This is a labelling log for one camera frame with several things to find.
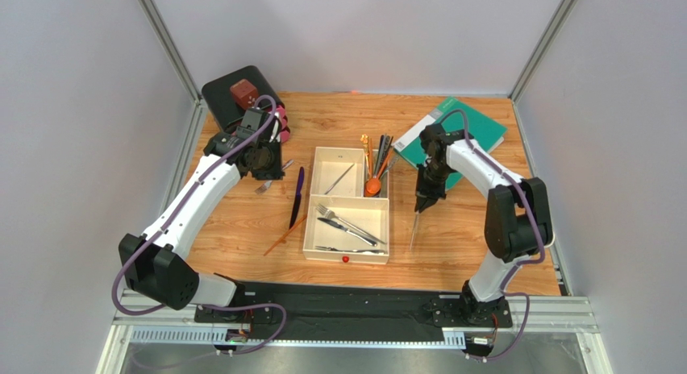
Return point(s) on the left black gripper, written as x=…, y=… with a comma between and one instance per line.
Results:
x=276, y=172

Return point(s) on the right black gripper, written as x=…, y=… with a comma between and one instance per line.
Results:
x=425, y=193

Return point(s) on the orange spoon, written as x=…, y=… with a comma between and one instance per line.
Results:
x=372, y=186

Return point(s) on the blue serrated knife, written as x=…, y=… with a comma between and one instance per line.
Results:
x=297, y=197

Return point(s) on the orange chopstick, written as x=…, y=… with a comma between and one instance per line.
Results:
x=283, y=238

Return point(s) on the black spoon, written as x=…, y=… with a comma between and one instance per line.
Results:
x=380, y=154

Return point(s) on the gold ornate spoon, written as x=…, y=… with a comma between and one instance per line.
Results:
x=368, y=155

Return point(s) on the silver table knife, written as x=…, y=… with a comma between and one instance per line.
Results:
x=334, y=224

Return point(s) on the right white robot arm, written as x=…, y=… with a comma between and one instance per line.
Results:
x=518, y=223

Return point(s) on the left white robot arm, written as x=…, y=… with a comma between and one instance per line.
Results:
x=154, y=263

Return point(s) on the black pink drawer box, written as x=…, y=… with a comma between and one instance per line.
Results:
x=229, y=96

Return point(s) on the brown cube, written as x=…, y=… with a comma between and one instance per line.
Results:
x=244, y=94

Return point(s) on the white divided utensil tray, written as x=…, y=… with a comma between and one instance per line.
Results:
x=348, y=201

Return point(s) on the silver fork diagonal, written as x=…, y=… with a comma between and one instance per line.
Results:
x=330, y=214

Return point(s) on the green notebook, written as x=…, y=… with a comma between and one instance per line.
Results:
x=488, y=132

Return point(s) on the silver fork front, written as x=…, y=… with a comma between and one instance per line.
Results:
x=357, y=251

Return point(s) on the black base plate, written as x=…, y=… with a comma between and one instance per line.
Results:
x=347, y=314

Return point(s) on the aluminium frame rail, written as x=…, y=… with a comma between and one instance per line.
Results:
x=549, y=335

